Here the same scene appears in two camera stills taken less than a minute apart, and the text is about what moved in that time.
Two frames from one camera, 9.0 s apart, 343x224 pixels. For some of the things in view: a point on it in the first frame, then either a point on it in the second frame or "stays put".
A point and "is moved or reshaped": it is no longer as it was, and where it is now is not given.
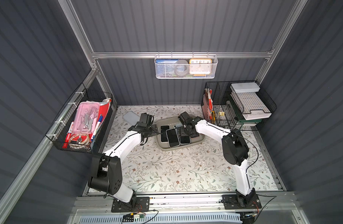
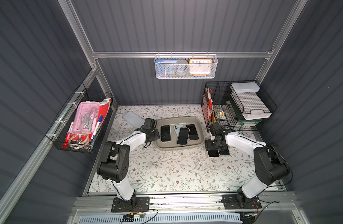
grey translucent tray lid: x=131 y=117 stays put
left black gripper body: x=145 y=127 → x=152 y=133
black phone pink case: x=185 y=140 stays put
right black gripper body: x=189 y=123 → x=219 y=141
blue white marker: x=97 y=127 stays put
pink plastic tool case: x=86 y=117 stays put
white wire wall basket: x=186 y=66 stays put
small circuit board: x=129 y=217 stays put
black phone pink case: x=173 y=137 is moved or reshaped
